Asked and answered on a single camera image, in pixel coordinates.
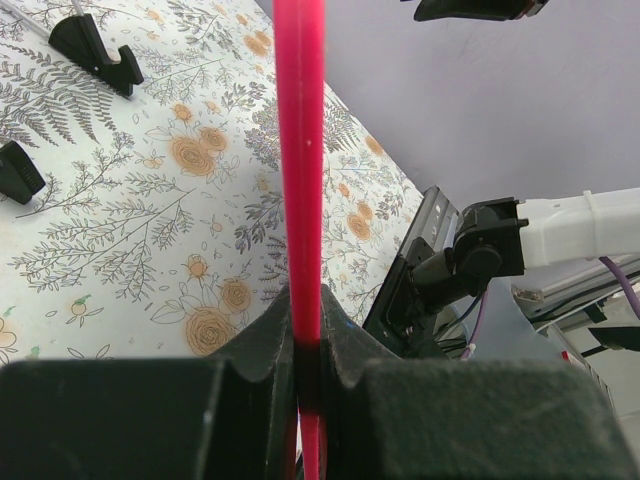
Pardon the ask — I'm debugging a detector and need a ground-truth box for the floral patterned table mat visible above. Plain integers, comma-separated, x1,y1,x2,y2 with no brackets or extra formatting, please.
0,0,426,369

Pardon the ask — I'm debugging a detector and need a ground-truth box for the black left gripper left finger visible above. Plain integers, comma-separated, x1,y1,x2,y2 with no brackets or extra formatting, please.
1,290,297,479

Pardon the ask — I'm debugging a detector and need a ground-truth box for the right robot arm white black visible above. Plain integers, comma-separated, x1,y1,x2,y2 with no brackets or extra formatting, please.
414,1,639,271

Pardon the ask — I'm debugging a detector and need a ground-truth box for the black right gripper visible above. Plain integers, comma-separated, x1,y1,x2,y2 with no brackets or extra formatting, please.
414,0,548,22

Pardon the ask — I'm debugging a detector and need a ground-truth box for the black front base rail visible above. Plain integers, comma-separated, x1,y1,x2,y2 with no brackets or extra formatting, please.
363,186,467,359

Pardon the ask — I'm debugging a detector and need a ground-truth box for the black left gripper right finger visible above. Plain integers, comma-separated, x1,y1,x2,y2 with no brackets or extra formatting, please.
322,288,628,479

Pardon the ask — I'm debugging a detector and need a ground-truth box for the pink framed whiteboard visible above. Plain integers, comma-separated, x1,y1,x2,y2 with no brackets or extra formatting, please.
273,1,325,479

